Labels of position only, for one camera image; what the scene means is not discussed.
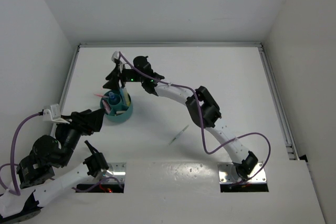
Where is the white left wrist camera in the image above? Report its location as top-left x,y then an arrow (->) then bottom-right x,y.
42,104 -> 70,124

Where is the yellow highlighter marker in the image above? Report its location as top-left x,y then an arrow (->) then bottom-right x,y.
124,94 -> 131,106

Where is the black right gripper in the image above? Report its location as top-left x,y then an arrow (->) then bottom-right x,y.
104,62 -> 145,91

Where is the teal round organizer container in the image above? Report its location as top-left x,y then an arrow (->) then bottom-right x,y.
100,88 -> 133,123

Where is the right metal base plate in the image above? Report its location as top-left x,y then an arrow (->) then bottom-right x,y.
218,162 -> 267,185

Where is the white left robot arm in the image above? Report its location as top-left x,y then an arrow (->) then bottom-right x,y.
1,104 -> 109,223

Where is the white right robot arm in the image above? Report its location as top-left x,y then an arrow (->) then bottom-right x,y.
103,51 -> 258,180

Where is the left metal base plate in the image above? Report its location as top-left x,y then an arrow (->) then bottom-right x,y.
104,163 -> 127,184

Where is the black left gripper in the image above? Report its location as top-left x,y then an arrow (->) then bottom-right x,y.
56,107 -> 107,165

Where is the blue glue stick tube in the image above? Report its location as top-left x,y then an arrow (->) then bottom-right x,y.
108,92 -> 121,106

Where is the metal base plate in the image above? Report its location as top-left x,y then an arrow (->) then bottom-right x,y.
218,162 -> 267,185
104,163 -> 127,184

